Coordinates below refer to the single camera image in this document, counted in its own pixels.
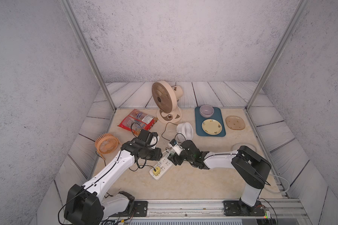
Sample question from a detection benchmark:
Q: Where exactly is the small white fan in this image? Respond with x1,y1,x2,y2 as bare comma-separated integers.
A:
176,122,193,142

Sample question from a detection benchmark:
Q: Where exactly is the red snack bag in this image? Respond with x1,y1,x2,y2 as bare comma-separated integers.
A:
118,109,158,136

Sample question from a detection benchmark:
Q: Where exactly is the teal tray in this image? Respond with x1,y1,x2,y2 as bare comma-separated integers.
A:
195,107,226,137

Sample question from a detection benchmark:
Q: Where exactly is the brown glass plate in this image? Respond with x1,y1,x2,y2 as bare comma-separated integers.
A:
225,115,246,130

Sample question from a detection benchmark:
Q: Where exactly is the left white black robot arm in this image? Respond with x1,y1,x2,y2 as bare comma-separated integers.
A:
63,141,162,225

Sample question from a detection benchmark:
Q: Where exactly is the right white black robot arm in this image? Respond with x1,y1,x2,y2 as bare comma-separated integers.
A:
168,139,271,207

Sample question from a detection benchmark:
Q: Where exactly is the orange small fan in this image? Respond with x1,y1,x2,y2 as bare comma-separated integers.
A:
95,133,120,158

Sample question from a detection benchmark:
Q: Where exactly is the beige desk fan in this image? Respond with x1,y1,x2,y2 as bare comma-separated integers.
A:
152,81,183,124

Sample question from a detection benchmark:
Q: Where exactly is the yellow plug adapter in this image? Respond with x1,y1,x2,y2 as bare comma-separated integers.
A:
153,167,161,176

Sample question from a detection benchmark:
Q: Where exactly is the yellow round plate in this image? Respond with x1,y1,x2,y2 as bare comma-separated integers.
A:
201,119,223,136

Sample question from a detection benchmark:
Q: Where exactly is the purple bowl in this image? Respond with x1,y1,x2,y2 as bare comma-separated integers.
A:
199,105,215,118

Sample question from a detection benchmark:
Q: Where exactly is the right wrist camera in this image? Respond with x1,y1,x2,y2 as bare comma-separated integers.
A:
169,139,184,155

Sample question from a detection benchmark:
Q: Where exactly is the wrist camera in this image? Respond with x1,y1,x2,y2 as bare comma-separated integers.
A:
137,129,159,149
169,139,184,155

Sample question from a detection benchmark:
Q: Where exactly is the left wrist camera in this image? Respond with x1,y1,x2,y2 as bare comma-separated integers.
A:
137,129,159,149

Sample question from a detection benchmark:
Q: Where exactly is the orange fan black cable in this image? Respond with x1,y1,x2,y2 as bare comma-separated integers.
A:
95,150,107,167

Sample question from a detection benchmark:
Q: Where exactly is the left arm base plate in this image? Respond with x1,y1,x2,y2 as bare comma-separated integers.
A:
130,201,148,218

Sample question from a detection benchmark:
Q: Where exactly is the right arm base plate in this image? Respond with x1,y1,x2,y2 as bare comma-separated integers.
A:
223,200,266,217

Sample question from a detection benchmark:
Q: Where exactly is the aluminium mounting rail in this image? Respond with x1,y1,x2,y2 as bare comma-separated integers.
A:
101,198,311,225

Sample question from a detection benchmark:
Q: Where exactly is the left aluminium frame post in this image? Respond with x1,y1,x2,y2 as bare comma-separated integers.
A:
59,0,116,111

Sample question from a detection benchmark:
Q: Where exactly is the aluminium frame post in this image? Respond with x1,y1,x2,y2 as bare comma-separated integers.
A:
245,0,310,111
59,0,116,111

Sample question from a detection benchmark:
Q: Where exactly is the right aluminium frame post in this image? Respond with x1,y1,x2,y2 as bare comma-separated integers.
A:
245,0,310,111

